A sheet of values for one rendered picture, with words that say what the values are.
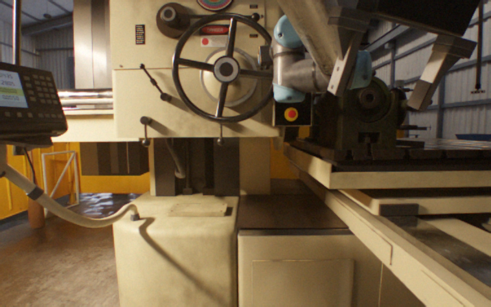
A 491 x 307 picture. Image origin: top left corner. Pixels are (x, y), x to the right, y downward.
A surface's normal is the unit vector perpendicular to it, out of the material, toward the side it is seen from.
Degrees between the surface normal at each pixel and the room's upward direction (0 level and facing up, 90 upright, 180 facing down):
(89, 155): 90
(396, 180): 90
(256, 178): 90
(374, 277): 90
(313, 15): 149
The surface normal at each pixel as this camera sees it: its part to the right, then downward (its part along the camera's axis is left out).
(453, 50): 0.10, 0.48
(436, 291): -1.00, 0.00
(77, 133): -0.01, 0.10
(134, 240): -0.35, 0.10
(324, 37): 0.17, 0.89
